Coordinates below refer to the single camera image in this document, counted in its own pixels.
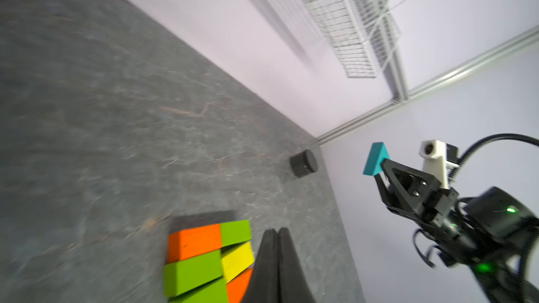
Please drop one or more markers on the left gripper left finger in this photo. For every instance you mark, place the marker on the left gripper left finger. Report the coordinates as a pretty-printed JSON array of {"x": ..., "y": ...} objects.
[{"x": 264, "y": 283}]

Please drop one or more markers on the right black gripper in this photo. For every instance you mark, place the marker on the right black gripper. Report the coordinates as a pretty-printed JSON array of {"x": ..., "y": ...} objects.
[{"x": 477, "y": 231}]

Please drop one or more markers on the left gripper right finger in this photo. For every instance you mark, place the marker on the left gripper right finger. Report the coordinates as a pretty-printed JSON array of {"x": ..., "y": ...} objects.
[{"x": 293, "y": 285}]

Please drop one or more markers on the orange block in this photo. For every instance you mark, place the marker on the orange block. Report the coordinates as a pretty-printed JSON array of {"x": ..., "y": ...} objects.
[
  {"x": 189, "y": 243},
  {"x": 236, "y": 289}
]

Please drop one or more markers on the yellow block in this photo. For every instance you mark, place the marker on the yellow block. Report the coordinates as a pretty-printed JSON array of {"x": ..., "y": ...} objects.
[{"x": 235, "y": 259}]

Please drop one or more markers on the green block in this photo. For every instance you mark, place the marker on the green block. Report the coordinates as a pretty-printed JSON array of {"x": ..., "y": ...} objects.
[
  {"x": 186, "y": 275},
  {"x": 212, "y": 292},
  {"x": 236, "y": 232}
]

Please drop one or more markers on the teal small block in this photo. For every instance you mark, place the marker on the teal small block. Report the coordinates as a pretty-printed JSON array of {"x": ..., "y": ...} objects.
[{"x": 377, "y": 155}]

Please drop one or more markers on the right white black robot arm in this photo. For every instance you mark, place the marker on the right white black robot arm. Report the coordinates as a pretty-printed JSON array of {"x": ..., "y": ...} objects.
[{"x": 507, "y": 282}]

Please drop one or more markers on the black cylinder container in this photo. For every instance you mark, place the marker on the black cylinder container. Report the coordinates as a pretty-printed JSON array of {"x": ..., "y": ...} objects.
[{"x": 304, "y": 163}]

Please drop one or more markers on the long white wire basket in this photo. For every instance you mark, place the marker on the long white wire basket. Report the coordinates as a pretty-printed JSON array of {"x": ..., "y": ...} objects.
[{"x": 362, "y": 33}]

